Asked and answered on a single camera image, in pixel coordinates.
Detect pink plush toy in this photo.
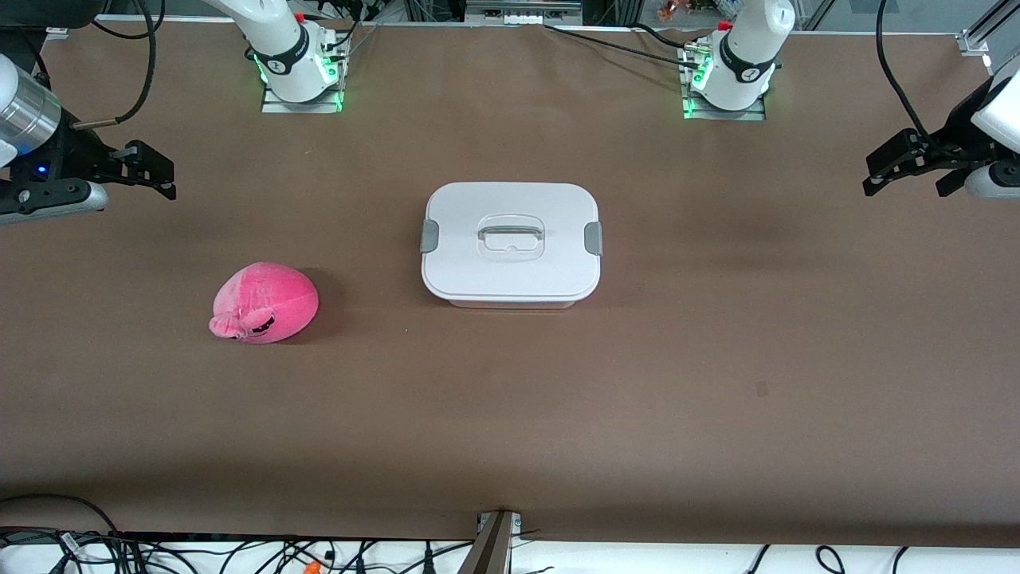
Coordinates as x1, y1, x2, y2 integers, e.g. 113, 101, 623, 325
209, 262, 320, 345

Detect white box lid grey clips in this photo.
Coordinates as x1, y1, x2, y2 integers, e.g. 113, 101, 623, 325
420, 182, 604, 302

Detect translucent pink plastic box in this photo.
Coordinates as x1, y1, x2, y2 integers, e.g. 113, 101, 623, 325
434, 293, 589, 310

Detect grey power strip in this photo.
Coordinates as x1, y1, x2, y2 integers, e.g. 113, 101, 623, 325
466, 0, 583, 21

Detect aluminium frame extrusion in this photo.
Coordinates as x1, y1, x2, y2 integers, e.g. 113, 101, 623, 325
959, 0, 1020, 57

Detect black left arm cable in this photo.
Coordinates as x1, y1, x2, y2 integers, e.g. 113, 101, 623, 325
875, 0, 957, 160

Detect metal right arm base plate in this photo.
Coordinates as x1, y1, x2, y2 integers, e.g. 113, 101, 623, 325
261, 78, 345, 114

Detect short black table cable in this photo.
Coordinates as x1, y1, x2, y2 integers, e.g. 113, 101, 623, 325
634, 22, 691, 50

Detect long black table cable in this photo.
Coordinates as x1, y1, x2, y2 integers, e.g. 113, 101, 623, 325
543, 22, 706, 71

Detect black arched floor cable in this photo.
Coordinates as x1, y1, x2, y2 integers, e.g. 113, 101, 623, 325
0, 493, 120, 537

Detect tangled black floor cables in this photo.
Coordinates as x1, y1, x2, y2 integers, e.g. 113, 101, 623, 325
0, 528, 479, 574

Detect metal support beam with bracket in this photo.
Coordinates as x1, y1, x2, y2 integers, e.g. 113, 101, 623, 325
458, 510, 523, 574

